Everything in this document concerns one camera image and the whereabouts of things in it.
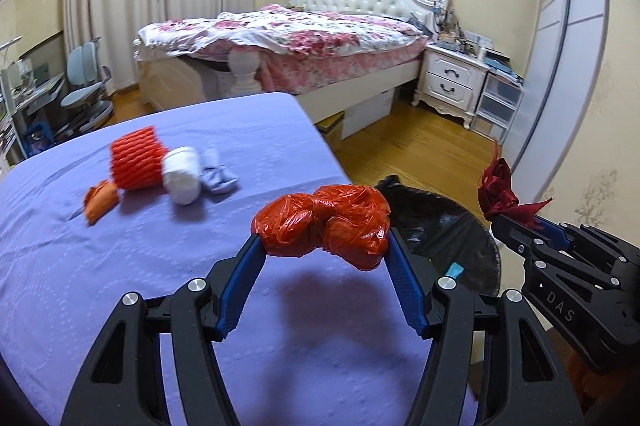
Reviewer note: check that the dark red wrapper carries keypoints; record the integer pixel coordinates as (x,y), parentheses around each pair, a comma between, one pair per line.
(496,197)

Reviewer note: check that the red foam fruit net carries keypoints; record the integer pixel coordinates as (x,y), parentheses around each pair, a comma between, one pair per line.
(136,160)

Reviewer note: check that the black lined trash bin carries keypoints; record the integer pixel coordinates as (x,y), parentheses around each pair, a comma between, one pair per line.
(445,232)

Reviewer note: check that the white nightstand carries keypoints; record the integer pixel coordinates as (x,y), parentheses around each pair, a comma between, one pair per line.
(450,83)

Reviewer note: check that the white tufted bed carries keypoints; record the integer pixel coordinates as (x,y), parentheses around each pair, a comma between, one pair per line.
(176,82)

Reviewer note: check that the red plastic bag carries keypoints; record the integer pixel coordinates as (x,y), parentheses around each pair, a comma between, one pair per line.
(347,221)

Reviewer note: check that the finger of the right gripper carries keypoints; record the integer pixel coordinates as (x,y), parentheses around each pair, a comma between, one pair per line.
(553,233)
(520,240)

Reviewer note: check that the pink floral quilt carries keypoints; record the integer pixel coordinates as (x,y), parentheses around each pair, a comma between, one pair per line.
(299,51)

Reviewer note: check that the study desk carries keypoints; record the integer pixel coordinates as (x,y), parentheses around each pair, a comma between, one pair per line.
(23,97)

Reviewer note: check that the purple bed sheet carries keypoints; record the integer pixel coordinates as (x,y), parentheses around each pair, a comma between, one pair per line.
(318,343)

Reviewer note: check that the grey crumpled paper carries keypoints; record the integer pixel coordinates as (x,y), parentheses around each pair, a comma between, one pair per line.
(215,177)

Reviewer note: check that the cardboard box under bed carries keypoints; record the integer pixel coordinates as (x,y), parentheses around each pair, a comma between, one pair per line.
(331,130)

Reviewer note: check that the teal cosmetic tube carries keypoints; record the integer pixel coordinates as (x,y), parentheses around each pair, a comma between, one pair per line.
(455,270)

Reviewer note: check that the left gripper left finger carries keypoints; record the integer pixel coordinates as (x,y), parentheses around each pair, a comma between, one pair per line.
(154,363)

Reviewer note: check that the white crumpled tissue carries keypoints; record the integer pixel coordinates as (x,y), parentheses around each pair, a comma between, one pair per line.
(181,174)

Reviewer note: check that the orange wrapper piece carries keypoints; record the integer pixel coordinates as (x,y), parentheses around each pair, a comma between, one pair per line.
(99,200)

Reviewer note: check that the light blue desk chair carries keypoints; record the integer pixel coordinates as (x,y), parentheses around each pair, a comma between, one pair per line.
(86,103)

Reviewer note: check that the white bookshelf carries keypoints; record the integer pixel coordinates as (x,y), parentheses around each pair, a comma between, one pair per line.
(12,151)

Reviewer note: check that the sliding wardrobe door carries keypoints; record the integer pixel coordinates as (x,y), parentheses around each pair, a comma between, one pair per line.
(563,67)

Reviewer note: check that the white storage box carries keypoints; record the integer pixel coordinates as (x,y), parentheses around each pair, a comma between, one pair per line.
(367,112)

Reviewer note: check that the plastic drawer unit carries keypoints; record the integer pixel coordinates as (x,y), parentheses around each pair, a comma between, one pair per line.
(497,106)

